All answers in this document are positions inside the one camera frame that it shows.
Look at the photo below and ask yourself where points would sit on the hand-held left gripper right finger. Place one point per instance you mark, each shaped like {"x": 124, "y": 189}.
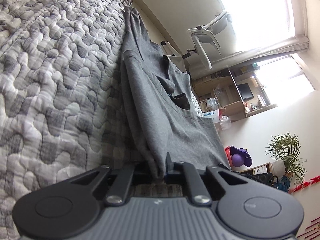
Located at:
{"x": 170, "y": 172}

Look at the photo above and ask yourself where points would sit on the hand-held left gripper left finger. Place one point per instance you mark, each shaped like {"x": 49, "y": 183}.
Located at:
{"x": 131, "y": 173}

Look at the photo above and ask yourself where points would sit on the grey t-shirt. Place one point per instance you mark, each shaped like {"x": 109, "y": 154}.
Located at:
{"x": 155, "y": 105}

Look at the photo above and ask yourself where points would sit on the red printed bag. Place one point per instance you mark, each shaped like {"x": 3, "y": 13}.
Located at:
{"x": 228, "y": 155}

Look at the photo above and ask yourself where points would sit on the purple ball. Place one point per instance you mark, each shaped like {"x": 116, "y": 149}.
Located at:
{"x": 237, "y": 160}

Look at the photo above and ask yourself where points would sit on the white cardboard box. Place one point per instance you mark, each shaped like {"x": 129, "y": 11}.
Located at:
{"x": 211, "y": 117}

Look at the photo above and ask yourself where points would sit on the clear plastic bag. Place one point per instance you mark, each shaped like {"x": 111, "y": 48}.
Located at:
{"x": 225, "y": 122}

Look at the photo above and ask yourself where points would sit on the purple cap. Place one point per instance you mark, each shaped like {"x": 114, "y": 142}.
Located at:
{"x": 243, "y": 153}

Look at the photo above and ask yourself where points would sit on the wooden shelf unit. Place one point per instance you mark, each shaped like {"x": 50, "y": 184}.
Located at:
{"x": 225, "y": 85}

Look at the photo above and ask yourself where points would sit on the black monitor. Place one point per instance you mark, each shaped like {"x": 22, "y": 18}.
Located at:
{"x": 245, "y": 91}

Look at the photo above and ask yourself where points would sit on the green potted plant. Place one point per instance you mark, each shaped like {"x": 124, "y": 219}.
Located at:
{"x": 287, "y": 152}

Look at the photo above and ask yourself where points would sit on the grey checked quilt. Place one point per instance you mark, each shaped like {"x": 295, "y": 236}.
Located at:
{"x": 55, "y": 80}

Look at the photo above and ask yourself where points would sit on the white office chair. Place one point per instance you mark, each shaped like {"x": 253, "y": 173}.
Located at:
{"x": 205, "y": 37}

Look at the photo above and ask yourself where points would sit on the grey curtain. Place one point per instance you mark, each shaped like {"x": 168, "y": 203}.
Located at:
{"x": 262, "y": 48}

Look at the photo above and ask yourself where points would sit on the red wall decoration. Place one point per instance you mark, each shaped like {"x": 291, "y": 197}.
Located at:
{"x": 305, "y": 183}

